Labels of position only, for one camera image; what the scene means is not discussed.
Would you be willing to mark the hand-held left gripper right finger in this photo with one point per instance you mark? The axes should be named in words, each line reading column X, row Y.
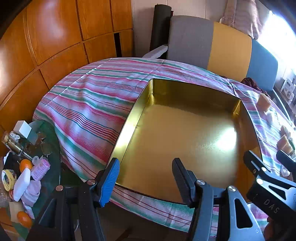
column 182, row 183

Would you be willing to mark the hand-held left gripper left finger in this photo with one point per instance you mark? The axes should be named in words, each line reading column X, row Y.
column 108, row 183

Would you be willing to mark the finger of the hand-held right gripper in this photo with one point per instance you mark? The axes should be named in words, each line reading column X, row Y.
column 253, row 162
column 286, row 160

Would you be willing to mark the large yellow sponge block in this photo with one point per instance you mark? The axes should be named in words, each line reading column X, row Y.
column 283, row 143

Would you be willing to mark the white bundle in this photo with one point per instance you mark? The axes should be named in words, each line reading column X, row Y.
column 269, row 117

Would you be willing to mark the gold metal tin box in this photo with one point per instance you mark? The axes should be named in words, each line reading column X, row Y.
column 185, row 129

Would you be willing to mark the green glass side table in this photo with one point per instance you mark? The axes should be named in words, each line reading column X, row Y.
column 50, row 166

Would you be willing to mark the pink roller pack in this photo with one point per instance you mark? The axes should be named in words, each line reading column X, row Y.
column 40, row 168

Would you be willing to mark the eyeglasses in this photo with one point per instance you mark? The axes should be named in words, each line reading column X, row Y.
column 46, row 148

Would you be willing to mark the shelf with white boxes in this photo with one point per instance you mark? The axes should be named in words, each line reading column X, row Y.
column 289, row 88

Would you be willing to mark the small clear plastic cap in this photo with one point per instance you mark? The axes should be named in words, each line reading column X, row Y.
column 37, row 159

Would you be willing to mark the pink cloth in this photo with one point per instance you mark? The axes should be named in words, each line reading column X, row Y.
column 32, row 192

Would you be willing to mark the dark red cloth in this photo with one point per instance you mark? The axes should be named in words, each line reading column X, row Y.
column 249, row 82

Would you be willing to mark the pink green striped tablecloth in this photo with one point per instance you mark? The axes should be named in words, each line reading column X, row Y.
column 92, row 104

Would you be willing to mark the orange fruit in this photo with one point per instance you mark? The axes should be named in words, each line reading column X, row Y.
column 26, row 165
column 24, row 219

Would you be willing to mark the white sponge block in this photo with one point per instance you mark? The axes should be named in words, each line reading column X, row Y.
column 22, row 183

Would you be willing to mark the brown card piece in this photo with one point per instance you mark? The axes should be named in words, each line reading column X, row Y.
column 15, row 209

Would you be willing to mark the black pouch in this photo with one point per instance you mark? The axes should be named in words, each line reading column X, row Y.
column 11, row 161

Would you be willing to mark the yellow rubber bands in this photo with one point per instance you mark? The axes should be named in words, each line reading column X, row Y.
column 8, row 179

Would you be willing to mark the small white box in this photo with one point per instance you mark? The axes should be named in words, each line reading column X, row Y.
column 22, row 129

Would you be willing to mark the crumpled wrapper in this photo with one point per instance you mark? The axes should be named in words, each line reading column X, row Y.
column 15, row 136

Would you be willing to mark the glass bottle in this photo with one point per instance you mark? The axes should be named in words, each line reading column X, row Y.
column 11, row 144

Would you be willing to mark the grey yellow blue sofa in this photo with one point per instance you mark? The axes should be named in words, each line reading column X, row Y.
column 231, row 46

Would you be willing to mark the pink curtain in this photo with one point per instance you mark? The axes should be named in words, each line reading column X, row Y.
column 242, row 16

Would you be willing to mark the black rolled mat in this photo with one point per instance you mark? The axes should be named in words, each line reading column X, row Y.
column 160, row 27

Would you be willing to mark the wooden panel cabinet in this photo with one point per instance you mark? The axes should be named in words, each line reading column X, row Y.
column 46, row 34

